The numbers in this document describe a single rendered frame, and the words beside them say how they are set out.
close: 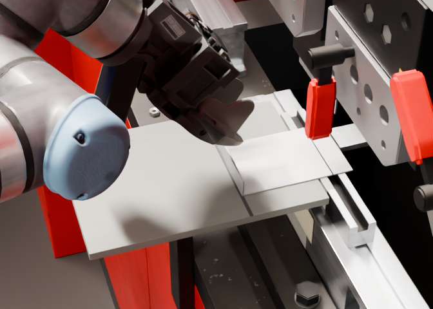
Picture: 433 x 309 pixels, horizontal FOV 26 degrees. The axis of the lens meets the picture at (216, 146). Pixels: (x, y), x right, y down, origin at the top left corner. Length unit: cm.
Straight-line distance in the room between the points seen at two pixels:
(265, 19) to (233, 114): 56
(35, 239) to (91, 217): 139
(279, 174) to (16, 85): 39
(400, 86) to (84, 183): 24
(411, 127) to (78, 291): 167
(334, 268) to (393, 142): 28
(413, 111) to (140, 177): 45
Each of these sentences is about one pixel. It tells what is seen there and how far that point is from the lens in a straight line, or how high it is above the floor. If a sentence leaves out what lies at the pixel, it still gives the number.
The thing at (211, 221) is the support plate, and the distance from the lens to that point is 98.
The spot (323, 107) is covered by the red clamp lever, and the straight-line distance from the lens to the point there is 82.
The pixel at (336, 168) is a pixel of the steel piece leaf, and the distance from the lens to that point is 105.
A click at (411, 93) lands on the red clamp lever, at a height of 131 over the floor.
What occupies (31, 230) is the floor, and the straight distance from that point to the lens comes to 241.
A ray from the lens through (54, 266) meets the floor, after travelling 232.
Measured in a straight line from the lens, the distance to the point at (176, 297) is 117.
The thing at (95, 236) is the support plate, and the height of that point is 100.
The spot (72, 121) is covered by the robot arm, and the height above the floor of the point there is 126.
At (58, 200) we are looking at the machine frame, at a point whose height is 19.
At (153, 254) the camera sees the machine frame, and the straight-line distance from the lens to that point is 142.
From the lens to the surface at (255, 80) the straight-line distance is 138.
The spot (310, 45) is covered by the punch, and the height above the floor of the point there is 113.
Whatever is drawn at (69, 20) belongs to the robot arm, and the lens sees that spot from 83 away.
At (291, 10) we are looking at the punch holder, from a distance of 93.
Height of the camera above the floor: 170
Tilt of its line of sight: 41 degrees down
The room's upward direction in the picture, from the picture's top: straight up
